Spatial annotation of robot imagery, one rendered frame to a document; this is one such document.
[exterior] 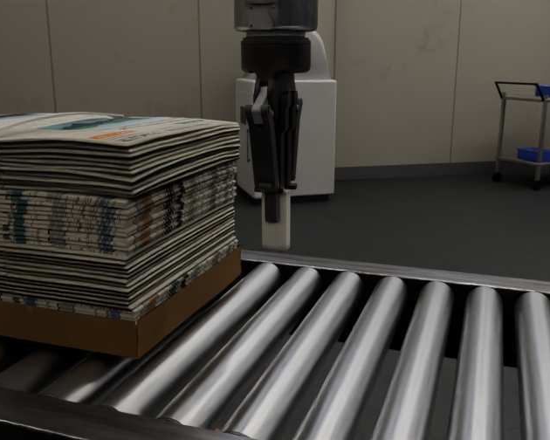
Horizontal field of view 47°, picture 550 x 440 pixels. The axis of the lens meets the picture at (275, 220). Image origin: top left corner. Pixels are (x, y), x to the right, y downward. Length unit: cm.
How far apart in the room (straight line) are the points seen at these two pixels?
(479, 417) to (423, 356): 12
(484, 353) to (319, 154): 425
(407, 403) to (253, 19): 40
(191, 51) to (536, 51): 330
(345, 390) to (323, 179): 438
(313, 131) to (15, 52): 246
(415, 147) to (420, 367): 556
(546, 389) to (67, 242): 50
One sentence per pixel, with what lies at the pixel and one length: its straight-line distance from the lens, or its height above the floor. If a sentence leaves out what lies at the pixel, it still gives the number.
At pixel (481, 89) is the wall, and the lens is 646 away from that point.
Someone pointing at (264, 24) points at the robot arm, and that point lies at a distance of 67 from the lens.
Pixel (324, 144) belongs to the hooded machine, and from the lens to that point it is 493.
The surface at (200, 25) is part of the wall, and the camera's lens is 558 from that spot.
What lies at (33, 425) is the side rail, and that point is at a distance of 62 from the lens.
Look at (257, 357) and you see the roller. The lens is 73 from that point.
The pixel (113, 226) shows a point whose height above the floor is 95.
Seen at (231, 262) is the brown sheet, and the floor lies 84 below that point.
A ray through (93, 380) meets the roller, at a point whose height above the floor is 79.
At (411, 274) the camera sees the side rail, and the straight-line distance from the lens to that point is 96.
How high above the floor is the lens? 111
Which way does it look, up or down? 14 degrees down
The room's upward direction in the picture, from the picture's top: straight up
